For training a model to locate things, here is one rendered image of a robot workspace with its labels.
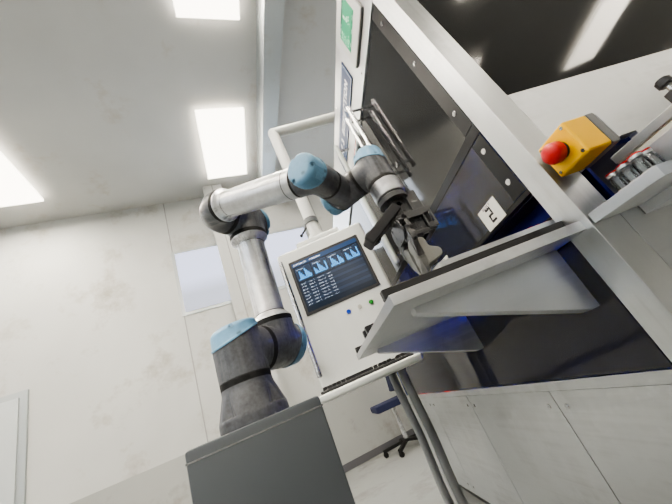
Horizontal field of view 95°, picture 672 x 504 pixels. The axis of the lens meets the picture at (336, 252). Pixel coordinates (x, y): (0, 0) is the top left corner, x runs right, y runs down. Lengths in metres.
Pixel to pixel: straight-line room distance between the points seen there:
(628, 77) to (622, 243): 0.50
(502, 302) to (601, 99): 0.55
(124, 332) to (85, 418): 0.99
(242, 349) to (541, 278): 0.65
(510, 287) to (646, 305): 0.20
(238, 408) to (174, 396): 3.87
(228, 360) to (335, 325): 0.86
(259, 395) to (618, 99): 1.05
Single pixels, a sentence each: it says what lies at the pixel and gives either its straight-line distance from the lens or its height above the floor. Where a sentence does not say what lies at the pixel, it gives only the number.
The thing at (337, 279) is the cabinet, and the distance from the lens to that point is 1.59.
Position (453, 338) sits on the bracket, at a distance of 1.17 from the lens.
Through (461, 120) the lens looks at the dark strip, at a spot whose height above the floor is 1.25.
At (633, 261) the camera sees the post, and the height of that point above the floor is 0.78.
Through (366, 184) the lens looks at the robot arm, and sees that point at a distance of 0.77.
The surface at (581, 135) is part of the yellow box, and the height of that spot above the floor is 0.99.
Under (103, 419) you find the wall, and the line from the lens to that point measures 4.78.
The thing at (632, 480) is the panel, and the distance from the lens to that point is 1.04.
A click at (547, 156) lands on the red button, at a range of 0.70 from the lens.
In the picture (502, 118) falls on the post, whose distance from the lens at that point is 0.82.
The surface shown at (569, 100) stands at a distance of 0.95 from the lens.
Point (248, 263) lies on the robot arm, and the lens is 0.95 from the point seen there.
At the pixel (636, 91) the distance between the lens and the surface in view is 1.08.
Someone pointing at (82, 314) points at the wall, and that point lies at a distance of 5.23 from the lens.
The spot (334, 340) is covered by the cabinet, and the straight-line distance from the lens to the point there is 1.53.
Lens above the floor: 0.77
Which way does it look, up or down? 24 degrees up
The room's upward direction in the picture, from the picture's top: 24 degrees counter-clockwise
